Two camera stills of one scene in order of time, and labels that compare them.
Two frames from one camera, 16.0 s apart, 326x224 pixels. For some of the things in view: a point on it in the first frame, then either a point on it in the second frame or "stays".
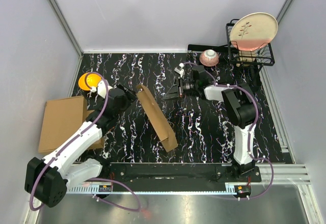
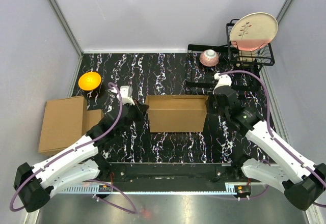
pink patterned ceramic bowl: (209, 58) stays
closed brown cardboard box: (61, 118) stays
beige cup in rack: (246, 58) stays
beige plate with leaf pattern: (253, 31) stays
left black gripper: (130, 96) → (140, 109)
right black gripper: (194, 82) → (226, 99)
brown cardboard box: (158, 121) → (176, 113)
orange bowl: (88, 80) stays
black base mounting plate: (228, 172) stays
